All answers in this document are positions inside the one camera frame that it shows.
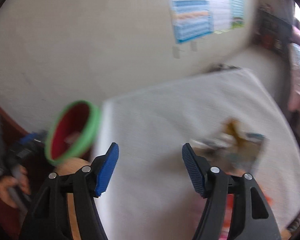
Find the yellow snack wrapper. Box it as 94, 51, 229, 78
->
222, 119, 248, 154

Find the blue educational wall poster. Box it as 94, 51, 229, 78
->
169, 0, 212, 44

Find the white calendar poster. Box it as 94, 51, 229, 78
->
209, 0, 244, 33

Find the light blue snack wrapper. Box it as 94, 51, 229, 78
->
190, 132, 267, 174

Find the dark wooden shelf unit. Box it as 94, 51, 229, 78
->
253, 7, 292, 57

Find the person's left hand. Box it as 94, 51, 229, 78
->
0, 165, 31, 209

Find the white terry table cloth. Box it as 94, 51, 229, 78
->
93, 69, 300, 239

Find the bed with patterned quilt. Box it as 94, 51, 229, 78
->
288, 25, 300, 112

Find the pink snack bag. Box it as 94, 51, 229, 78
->
219, 194, 234, 240

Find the red bin with green rim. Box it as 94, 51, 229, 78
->
45, 100, 101, 166

